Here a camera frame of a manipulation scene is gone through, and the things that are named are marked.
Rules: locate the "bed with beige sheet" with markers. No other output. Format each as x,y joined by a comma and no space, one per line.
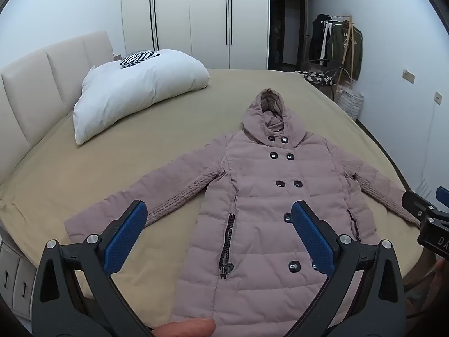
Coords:
140,154

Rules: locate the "white grid laundry basket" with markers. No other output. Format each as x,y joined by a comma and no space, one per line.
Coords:
350,103

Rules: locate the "zebra striped pillow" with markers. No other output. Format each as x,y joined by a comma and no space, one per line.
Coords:
138,58

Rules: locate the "white bed base drawer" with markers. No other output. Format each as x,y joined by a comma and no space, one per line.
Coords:
7,273
25,288

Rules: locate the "patterned seat cushion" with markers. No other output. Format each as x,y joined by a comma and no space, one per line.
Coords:
317,77

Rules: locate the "large white pillow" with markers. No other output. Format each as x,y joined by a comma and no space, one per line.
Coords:
140,87

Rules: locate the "person's left hand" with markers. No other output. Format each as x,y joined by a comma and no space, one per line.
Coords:
191,328

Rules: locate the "wooden clothes rack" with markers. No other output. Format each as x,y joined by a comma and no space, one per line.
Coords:
348,42

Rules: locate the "white wardrobe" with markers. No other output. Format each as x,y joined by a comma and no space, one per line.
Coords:
196,17

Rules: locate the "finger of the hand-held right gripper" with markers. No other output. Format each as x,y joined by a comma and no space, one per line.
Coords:
419,205

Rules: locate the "metal frame chair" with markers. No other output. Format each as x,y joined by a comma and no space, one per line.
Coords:
342,73

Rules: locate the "black hanging garment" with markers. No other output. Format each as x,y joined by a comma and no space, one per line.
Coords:
317,38

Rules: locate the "mauve hooded puffer coat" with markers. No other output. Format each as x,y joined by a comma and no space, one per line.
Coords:
266,189

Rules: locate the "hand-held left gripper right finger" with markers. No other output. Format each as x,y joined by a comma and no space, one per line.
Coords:
312,235

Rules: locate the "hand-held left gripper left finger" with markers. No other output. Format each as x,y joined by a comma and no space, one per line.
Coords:
128,235

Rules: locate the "green hanging garment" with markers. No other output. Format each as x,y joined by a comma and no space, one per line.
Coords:
347,49

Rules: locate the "white hanging garment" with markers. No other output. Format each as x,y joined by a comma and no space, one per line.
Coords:
329,42

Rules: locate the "beige wall socket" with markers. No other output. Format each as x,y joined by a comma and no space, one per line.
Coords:
408,76
438,98

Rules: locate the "person's right hand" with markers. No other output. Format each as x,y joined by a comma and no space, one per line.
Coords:
439,277

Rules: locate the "beige padded headboard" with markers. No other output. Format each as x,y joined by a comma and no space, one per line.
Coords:
31,87

